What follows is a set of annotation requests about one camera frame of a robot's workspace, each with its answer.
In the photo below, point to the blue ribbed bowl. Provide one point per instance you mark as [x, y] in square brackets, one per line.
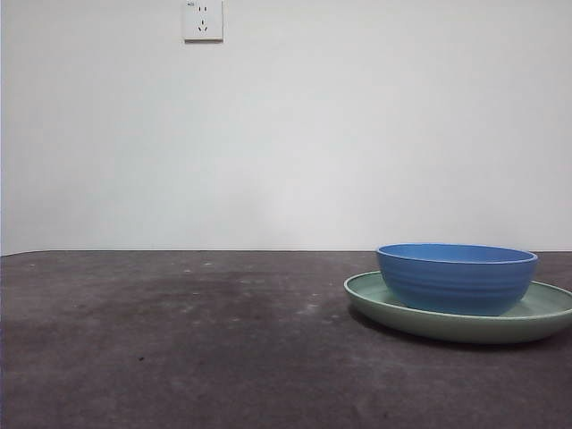
[451, 286]

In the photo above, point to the green round plate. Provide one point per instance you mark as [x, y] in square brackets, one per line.
[447, 328]

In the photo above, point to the white wall socket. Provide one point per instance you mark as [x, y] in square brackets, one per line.
[203, 35]

